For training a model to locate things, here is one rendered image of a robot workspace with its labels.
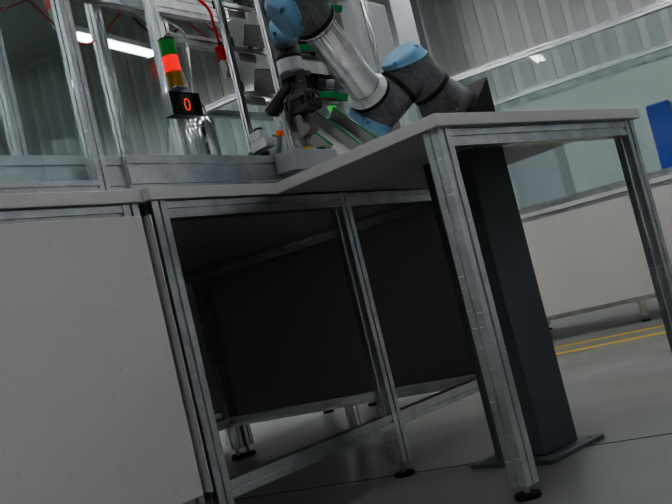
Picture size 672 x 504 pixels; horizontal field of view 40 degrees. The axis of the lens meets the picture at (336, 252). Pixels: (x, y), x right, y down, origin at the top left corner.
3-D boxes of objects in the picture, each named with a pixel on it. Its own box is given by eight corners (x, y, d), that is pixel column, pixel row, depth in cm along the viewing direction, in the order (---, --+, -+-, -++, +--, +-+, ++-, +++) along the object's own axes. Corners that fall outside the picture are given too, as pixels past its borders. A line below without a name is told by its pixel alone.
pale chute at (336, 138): (356, 154, 303) (361, 142, 301) (327, 156, 294) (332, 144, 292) (304, 116, 319) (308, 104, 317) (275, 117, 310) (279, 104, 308)
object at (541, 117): (640, 117, 262) (638, 107, 262) (437, 125, 200) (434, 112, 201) (456, 183, 313) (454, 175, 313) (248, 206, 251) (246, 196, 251)
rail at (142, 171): (354, 187, 285) (346, 153, 286) (134, 195, 213) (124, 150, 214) (341, 191, 288) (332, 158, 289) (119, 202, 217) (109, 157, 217)
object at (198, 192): (468, 185, 327) (466, 177, 327) (150, 199, 206) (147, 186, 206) (196, 272, 410) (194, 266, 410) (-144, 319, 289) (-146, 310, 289)
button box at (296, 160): (341, 168, 269) (336, 148, 269) (296, 169, 252) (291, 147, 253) (322, 175, 273) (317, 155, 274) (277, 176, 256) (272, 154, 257)
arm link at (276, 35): (288, -5, 249) (290, 9, 260) (261, 26, 249) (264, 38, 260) (310, 13, 249) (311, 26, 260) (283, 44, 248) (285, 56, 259)
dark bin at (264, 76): (338, 98, 305) (339, 76, 304) (309, 98, 296) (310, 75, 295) (282, 90, 325) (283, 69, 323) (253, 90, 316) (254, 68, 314)
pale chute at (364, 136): (381, 155, 315) (386, 143, 313) (354, 156, 306) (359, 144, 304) (330, 117, 331) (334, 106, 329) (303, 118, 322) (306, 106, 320)
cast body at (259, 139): (276, 145, 283) (269, 124, 284) (266, 145, 279) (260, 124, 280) (257, 156, 288) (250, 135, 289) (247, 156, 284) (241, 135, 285)
